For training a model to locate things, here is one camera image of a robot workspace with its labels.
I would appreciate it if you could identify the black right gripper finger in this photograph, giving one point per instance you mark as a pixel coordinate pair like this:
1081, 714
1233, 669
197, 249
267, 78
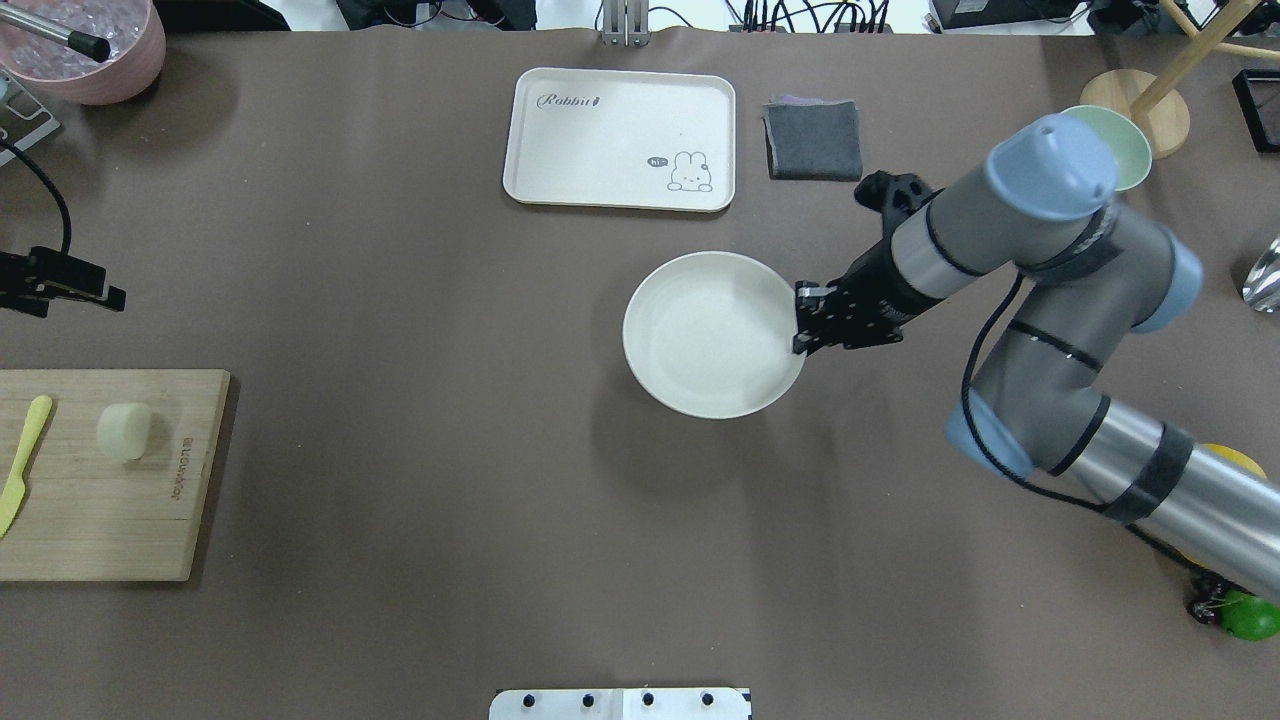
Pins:
810, 336
810, 297

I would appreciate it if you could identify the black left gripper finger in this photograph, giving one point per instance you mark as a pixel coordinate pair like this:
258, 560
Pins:
114, 299

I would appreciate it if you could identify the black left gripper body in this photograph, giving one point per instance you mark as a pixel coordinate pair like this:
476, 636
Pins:
114, 298

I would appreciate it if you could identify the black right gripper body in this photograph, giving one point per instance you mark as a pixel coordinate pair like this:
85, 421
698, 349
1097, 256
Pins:
878, 293

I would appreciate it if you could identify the cream round plate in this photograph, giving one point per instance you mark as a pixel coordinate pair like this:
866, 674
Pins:
711, 335

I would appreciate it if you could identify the pale white bun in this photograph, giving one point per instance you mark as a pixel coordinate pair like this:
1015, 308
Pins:
123, 429

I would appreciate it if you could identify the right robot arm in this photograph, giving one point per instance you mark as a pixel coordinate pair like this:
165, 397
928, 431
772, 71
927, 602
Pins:
1045, 201

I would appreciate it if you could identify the cream rabbit tray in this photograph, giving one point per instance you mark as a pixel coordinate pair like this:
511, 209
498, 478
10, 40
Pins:
622, 139

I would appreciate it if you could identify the grey folded cloth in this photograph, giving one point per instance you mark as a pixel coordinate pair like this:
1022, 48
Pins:
812, 139

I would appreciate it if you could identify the white cup rack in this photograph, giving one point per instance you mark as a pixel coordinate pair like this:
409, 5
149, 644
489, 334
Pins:
25, 121

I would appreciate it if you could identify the yellow plastic knife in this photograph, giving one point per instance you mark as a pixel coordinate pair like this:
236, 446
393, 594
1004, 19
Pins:
15, 487

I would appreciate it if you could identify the bamboo cutting board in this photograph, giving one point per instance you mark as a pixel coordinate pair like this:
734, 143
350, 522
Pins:
88, 517

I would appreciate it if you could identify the metal muddler with black tip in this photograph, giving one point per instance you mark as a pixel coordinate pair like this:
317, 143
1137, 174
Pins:
93, 47

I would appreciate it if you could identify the pink bowl with ice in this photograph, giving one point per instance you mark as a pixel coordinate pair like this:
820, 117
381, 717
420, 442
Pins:
138, 49

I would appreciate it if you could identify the mint green bowl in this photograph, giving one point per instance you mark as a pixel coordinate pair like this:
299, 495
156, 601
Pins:
1126, 141

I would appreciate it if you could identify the wooden cup tree stand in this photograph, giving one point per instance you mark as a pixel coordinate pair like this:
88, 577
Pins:
1152, 101

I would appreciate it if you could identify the yellow lemon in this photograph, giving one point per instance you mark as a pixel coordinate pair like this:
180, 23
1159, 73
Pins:
1237, 458

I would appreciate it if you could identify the metal scoop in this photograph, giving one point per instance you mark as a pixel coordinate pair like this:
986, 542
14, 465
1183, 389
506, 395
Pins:
1260, 288

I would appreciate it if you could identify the green lime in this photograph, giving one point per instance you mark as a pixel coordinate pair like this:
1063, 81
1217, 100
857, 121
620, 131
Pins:
1249, 617

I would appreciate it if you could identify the aluminium frame post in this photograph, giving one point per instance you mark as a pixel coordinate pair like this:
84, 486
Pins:
625, 23

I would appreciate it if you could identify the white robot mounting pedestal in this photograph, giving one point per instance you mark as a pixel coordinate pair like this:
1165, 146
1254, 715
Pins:
623, 703

